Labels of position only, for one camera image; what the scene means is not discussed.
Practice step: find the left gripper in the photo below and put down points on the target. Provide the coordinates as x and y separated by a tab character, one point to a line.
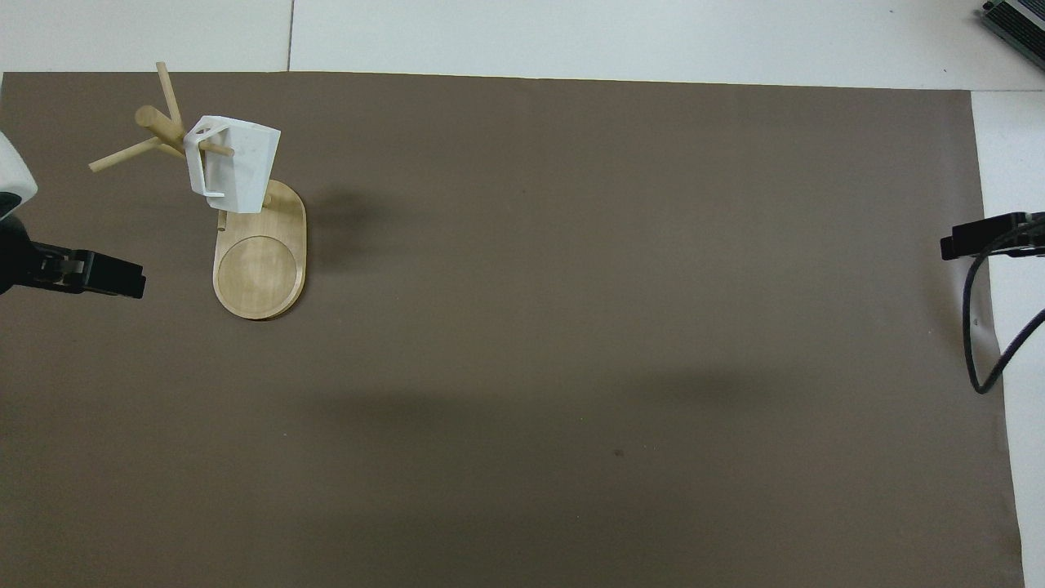
11	257

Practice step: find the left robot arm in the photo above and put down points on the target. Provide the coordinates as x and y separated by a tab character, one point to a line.
11	173

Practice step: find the white cup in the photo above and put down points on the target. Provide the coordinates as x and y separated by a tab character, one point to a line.
242	173

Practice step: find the wooden cup rack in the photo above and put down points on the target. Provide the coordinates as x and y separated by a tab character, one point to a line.
260	269

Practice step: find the grey metal device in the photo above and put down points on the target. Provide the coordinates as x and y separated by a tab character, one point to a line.
1020	21

